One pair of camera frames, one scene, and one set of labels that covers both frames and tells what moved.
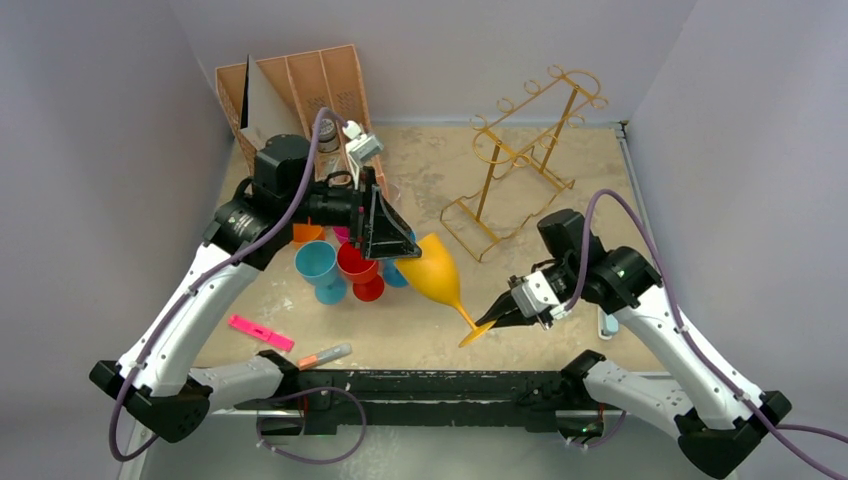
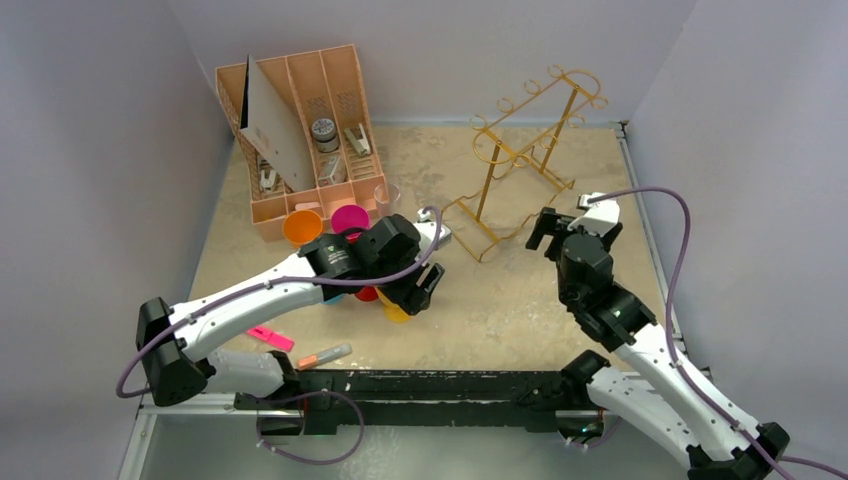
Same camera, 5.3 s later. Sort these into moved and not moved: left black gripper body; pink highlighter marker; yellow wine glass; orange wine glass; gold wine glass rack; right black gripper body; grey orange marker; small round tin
Moved: left black gripper body; yellow wine glass; right black gripper body
Not moved: gold wine glass rack; small round tin; grey orange marker; pink highlighter marker; orange wine glass
